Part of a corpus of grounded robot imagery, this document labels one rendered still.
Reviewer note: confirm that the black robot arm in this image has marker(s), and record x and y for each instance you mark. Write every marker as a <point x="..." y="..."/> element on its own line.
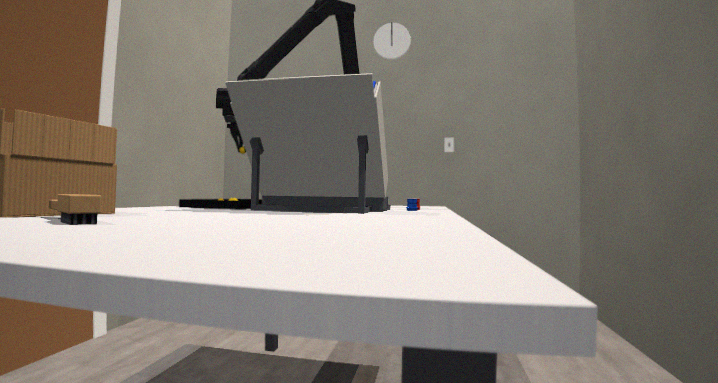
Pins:
<point x="313" y="17"/>

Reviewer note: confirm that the grey slanted cover panel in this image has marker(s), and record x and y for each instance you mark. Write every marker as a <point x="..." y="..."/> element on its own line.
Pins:
<point x="309" y="127"/>

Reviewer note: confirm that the blue round plug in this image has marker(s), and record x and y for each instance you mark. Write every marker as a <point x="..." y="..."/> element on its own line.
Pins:
<point x="411" y="206"/>

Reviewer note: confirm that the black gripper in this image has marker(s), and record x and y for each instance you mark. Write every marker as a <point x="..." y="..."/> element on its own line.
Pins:
<point x="235" y="132"/>

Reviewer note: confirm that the brown cardboard box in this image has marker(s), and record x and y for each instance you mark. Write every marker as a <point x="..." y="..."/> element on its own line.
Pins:
<point x="28" y="182"/>

